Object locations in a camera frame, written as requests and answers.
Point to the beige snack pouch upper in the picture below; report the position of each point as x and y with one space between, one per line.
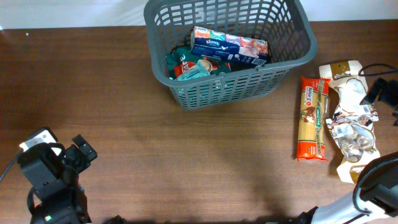
346 79

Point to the beige snack pouch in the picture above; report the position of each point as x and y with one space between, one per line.
355 138
346 79

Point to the dark device bottom left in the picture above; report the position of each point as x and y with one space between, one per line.
116 220

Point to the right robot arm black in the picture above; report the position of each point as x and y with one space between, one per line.
375 193

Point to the blue Kleenex tissue multipack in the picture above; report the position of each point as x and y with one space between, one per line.
230 47

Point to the grey plastic lattice basket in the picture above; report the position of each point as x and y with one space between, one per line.
283 23

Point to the orange San Remo spaghetti pack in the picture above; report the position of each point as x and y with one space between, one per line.
313 105

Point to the mint toilet wipes pack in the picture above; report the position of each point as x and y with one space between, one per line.
188 70

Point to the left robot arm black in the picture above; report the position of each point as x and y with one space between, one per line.
53 171

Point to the right gripper black-white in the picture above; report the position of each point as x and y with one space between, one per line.
382 91

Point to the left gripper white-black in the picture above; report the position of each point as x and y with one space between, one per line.
76 156

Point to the beige snack pouch lower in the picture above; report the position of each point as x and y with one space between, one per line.
355 138

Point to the green Nescafe coffee bag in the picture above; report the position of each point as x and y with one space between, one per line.
181 59

